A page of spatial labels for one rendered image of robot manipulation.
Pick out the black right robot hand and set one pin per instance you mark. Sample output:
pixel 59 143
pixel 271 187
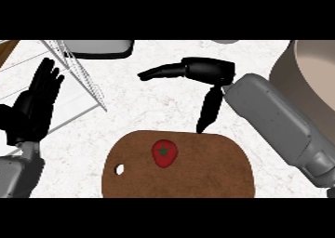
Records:
pixel 207 70

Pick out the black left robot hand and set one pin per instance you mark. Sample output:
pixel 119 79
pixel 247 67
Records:
pixel 34 99

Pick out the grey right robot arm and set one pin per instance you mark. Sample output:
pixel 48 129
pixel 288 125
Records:
pixel 285 130

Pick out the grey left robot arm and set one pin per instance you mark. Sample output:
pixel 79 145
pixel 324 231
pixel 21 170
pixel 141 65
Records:
pixel 15 173

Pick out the beige pot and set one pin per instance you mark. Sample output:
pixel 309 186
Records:
pixel 315 83

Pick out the red tomato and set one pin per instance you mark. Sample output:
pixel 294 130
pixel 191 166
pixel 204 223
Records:
pixel 164 153

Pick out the brown wooden cutting board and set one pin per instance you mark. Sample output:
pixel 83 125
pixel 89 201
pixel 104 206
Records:
pixel 179 167

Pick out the grey round object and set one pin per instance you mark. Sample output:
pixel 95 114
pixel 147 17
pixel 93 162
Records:
pixel 225 41

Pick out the brown wooden object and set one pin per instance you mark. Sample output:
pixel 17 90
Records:
pixel 2 52

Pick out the grey tray with black rim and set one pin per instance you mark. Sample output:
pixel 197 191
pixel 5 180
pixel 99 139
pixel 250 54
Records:
pixel 98 49

